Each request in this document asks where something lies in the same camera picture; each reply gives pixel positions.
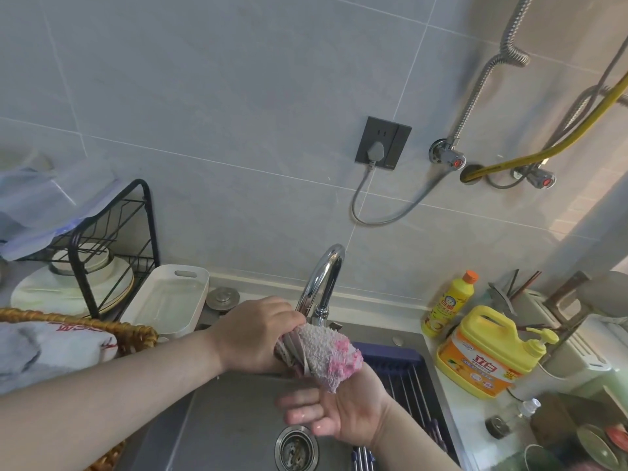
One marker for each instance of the person's left hand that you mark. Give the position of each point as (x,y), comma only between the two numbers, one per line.
(250,338)

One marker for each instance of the person's right hand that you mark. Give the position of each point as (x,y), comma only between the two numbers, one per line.
(353,412)

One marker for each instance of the pink dish cloth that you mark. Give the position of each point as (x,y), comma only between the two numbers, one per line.
(324,358)

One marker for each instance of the person's left forearm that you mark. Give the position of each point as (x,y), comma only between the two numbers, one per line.
(98,407)

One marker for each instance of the white countertop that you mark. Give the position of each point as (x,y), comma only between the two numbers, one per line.
(466,407)

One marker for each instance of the small grey sink plug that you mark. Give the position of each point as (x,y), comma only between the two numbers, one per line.
(222,299)

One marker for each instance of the dark sink drain basket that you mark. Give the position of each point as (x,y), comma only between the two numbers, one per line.
(392,355)

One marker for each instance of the round metal sink drain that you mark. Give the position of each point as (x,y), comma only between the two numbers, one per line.
(296,451)

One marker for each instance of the steel sink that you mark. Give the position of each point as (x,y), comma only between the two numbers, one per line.
(230,416)

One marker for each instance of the small round steel sink cap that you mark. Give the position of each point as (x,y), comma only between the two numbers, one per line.
(398,340)

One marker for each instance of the chrome faucet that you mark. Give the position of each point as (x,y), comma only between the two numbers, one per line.
(326,269)

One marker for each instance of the yellow detergent bottle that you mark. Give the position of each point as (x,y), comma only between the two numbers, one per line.
(485,358)

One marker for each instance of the orange cap yellow bottle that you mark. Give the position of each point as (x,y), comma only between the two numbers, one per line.
(451,304)

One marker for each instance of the orange woven basket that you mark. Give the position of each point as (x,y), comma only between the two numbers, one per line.
(98,328)

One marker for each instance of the small dark liquid spray bottle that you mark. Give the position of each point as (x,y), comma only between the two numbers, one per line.
(505,421)

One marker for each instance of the white ceramic bowl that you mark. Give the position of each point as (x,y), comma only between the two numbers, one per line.
(95,262)

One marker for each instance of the green tinted ribbed glass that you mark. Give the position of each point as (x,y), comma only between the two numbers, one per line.
(544,461)

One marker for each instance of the dark chopstick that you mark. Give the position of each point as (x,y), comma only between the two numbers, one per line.
(512,282)

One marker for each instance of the white plate stack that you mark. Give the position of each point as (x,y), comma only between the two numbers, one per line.
(49,289)

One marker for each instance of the small brown cardboard box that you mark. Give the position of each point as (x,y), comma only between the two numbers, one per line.
(564,416)

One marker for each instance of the brown chopstick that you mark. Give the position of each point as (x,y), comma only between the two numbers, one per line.
(527,284)

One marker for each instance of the beige utensil holder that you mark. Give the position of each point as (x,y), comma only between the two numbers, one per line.
(579,353)

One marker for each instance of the grey white cloth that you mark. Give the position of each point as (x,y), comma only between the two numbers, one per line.
(17,362)

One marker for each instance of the pale blue plastic bag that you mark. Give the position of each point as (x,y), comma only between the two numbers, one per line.
(49,201)

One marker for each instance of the dark sauce bottle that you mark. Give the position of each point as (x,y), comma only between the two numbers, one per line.
(606,446)

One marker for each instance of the chrome valve red dot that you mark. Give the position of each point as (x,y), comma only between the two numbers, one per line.
(449,155)
(537,177)

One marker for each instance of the beige spatula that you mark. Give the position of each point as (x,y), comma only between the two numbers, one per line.
(606,294)

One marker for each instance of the dark wall socket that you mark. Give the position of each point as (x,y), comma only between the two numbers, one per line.
(397,139)

